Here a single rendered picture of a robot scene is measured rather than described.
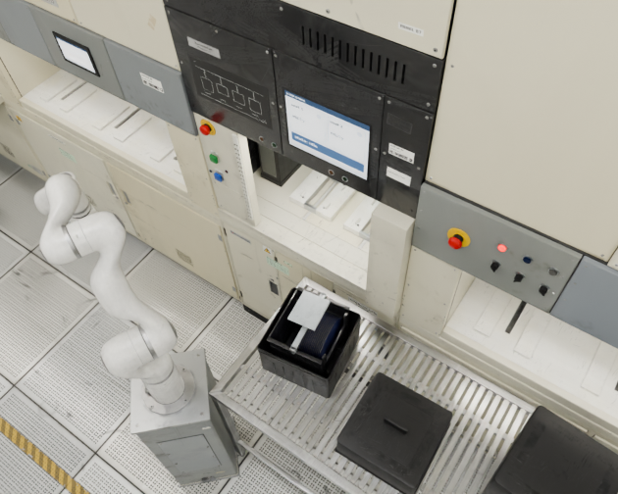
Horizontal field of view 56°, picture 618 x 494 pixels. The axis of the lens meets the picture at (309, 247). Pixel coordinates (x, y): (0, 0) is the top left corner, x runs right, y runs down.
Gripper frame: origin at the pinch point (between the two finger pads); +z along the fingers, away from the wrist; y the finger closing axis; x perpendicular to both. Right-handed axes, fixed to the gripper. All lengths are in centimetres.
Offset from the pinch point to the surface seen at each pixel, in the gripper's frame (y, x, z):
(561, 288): 104, -121, -40
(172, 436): -7, -72, 37
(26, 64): 4, 125, 3
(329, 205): 88, -27, 10
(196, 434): 1, -74, 40
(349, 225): 90, -40, 11
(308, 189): 85, -15, 11
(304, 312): 50, -74, -7
